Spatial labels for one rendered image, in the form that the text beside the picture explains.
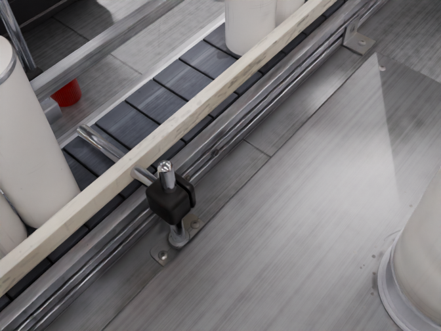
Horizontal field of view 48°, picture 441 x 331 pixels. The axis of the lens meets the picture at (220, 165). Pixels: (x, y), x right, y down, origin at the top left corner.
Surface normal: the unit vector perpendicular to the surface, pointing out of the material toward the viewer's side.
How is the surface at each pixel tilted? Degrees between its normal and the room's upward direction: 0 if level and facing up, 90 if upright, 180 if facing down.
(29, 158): 90
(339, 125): 0
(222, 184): 0
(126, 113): 0
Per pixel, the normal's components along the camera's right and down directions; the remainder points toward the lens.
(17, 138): 0.62, 0.63
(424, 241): -0.98, 0.18
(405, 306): -0.85, 0.44
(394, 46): -0.02, -0.58
